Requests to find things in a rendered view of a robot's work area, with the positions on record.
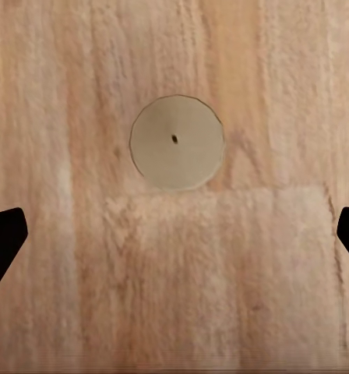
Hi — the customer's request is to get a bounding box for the pillar candle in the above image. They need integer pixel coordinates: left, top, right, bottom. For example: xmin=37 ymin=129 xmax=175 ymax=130
xmin=129 ymin=94 xmax=226 ymax=192

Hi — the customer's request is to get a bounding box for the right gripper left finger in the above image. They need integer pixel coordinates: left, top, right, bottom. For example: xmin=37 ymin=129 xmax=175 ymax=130
xmin=0 ymin=207 xmax=28 ymax=281

